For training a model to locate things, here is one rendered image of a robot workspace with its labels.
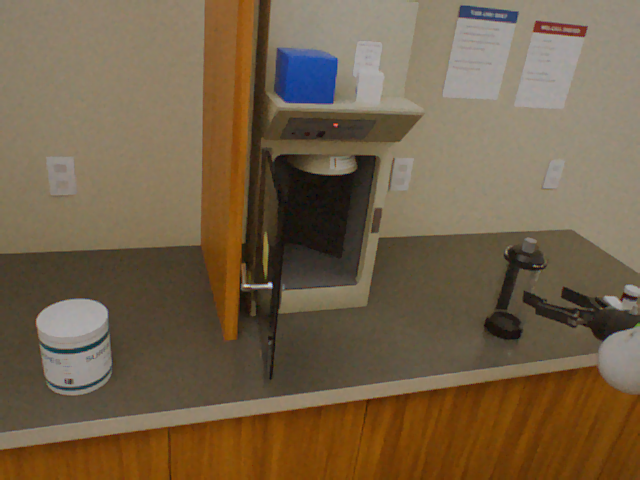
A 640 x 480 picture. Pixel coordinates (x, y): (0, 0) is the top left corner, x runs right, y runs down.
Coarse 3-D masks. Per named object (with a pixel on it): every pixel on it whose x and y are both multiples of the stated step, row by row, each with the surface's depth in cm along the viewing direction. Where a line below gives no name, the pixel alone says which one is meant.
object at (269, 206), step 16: (272, 176) 104; (272, 192) 103; (272, 208) 102; (272, 224) 102; (272, 240) 101; (272, 256) 101; (272, 272) 100; (272, 288) 100; (256, 304) 131; (272, 304) 102; (272, 320) 103
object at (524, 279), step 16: (544, 256) 139; (512, 272) 137; (528, 272) 135; (496, 288) 144; (512, 288) 138; (528, 288) 137; (496, 304) 143; (512, 304) 139; (496, 320) 144; (512, 320) 141
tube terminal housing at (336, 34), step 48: (288, 0) 108; (336, 0) 111; (384, 0) 114; (336, 48) 115; (384, 48) 118; (288, 144) 122; (336, 144) 126; (384, 144) 129; (384, 192) 135; (336, 288) 145
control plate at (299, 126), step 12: (300, 120) 111; (312, 120) 112; (324, 120) 112; (336, 120) 113; (348, 120) 114; (360, 120) 115; (288, 132) 115; (300, 132) 116; (312, 132) 117; (336, 132) 118; (348, 132) 119; (360, 132) 120
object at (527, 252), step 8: (528, 240) 135; (512, 248) 138; (520, 248) 138; (528, 248) 136; (536, 248) 139; (512, 256) 136; (520, 256) 135; (528, 256) 134; (536, 256) 135; (536, 264) 134
